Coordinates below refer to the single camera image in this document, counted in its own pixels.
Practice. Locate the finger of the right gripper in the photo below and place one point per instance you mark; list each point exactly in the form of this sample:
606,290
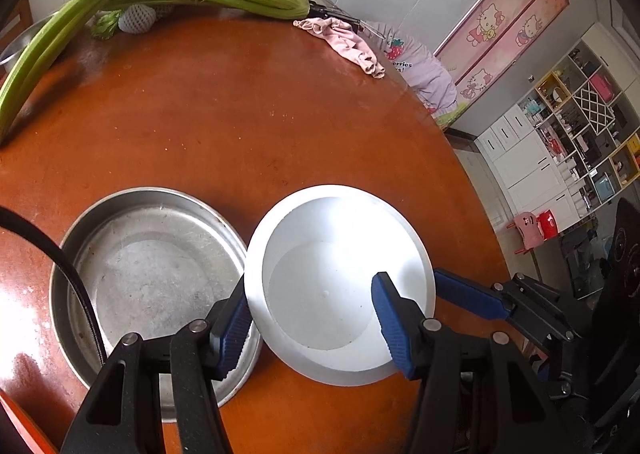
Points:
475,298

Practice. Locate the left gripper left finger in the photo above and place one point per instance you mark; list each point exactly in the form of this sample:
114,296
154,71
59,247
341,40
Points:
121,411

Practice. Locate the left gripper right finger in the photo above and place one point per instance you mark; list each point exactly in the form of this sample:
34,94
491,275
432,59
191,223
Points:
477,395

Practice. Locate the pink bear-face plastic plate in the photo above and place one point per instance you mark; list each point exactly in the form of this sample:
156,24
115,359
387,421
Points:
19,433

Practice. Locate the steel pan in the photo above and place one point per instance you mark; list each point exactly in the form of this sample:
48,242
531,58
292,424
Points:
152,260

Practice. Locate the white plastic plate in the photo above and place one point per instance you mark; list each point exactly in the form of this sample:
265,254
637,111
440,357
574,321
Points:
308,276

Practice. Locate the pink small stool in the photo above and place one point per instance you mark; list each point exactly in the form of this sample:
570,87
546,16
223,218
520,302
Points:
528,227

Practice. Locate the white shelf cabinet unit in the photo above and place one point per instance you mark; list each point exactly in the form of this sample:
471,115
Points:
571,144

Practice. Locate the lilac child's garment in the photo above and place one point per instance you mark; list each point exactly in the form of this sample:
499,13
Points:
422,71

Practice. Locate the pink patterned cloth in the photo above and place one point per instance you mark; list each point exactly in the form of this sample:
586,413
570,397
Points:
344,41

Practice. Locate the pink Hello Kitty cabinet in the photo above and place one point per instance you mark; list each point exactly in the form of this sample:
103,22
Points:
490,39

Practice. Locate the large celery bunch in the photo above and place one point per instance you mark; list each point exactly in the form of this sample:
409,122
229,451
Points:
40,54

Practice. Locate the steel mixing bowl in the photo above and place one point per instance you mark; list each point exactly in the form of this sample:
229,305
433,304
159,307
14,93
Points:
11,54

